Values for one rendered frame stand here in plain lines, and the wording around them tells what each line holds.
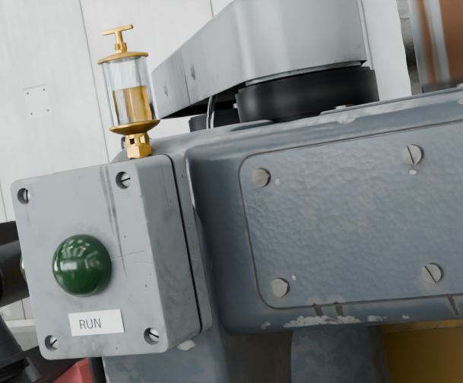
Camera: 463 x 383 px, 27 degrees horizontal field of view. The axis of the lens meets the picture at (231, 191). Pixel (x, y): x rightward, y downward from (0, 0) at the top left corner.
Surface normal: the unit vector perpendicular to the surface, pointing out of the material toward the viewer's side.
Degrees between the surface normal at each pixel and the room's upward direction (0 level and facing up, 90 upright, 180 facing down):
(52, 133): 90
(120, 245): 90
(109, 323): 90
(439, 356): 90
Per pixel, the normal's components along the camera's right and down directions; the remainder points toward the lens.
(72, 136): -0.44, 0.12
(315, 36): 0.18, 0.02
